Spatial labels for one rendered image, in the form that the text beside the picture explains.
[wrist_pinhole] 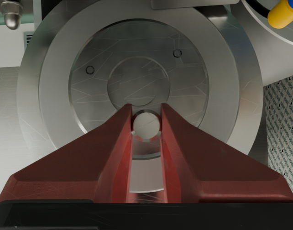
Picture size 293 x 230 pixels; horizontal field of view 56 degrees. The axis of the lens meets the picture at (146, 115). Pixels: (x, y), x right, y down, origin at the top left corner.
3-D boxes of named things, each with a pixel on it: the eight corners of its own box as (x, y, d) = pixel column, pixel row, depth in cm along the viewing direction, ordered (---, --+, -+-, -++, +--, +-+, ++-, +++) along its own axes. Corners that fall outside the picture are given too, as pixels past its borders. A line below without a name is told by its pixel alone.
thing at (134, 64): (194, 4, 15) (223, 143, 14) (188, 19, 17) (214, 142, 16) (55, 31, 15) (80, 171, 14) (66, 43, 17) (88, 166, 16)
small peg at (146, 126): (150, 102, 12) (170, 129, 12) (149, 107, 14) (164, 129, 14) (122, 121, 12) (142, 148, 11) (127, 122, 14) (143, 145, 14)
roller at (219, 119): (238, -10, 16) (243, 192, 15) (182, 77, 42) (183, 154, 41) (39, -9, 16) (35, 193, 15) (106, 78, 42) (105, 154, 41)
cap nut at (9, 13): (17, -1, 48) (18, 24, 48) (26, 9, 52) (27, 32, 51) (-4, 1, 48) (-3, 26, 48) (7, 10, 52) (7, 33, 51)
